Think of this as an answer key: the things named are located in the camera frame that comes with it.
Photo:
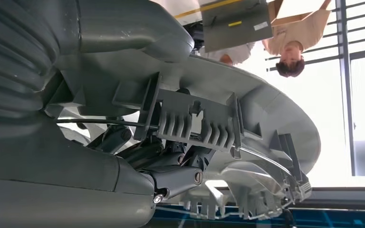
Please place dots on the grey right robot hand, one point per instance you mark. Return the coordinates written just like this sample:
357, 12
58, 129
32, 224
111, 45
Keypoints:
59, 163

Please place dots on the person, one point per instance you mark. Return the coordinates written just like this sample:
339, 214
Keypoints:
239, 52
295, 37

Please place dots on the grey laptop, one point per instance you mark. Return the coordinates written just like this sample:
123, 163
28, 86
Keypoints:
233, 34

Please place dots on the brown cardboard box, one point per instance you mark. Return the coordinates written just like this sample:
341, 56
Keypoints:
275, 9

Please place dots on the dark window frame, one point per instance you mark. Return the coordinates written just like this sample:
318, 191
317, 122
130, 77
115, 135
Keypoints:
346, 94

